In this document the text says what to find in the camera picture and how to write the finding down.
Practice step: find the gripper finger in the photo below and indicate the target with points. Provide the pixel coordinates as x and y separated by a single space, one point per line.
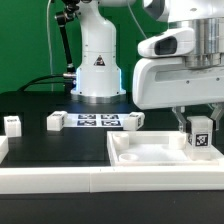
178 112
218 112

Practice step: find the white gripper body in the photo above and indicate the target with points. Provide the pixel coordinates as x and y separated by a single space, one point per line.
162 79

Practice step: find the white square tabletop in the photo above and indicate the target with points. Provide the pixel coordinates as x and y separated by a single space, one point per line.
158 148

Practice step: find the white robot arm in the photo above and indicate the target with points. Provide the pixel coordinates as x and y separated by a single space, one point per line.
98 77

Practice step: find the AprilTag base sheet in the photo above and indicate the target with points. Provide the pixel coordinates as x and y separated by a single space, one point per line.
95 120

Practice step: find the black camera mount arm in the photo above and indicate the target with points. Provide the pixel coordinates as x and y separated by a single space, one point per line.
62 18

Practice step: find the white U-shaped obstacle wall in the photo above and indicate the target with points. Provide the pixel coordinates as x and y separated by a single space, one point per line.
110 178

